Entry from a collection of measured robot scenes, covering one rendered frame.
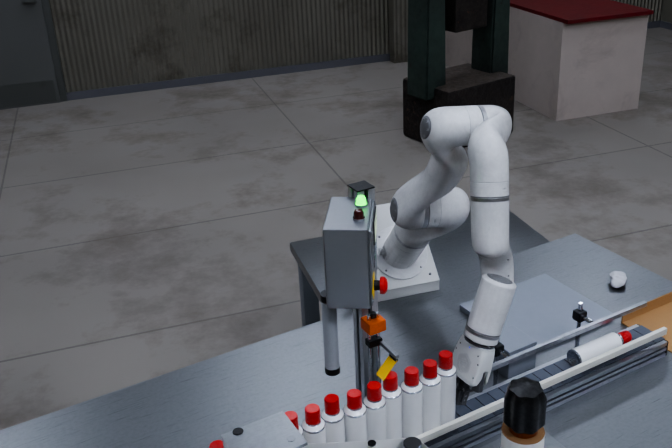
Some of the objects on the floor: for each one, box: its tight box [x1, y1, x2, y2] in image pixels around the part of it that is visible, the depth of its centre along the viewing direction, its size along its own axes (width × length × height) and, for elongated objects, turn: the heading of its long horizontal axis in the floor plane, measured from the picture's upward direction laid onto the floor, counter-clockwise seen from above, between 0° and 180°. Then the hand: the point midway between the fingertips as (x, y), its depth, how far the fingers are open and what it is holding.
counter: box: [445, 0, 654, 121], centre depth 768 cm, size 82×255×87 cm, turn 24°
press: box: [403, 0, 515, 148], centre depth 591 cm, size 74×91×281 cm
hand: (461, 396), depth 191 cm, fingers closed, pressing on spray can
